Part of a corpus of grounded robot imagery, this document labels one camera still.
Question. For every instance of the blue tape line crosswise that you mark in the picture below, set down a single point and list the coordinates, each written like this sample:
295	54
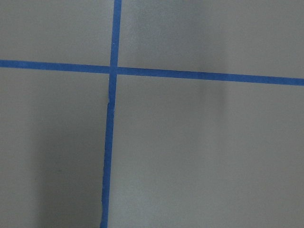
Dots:
152	72

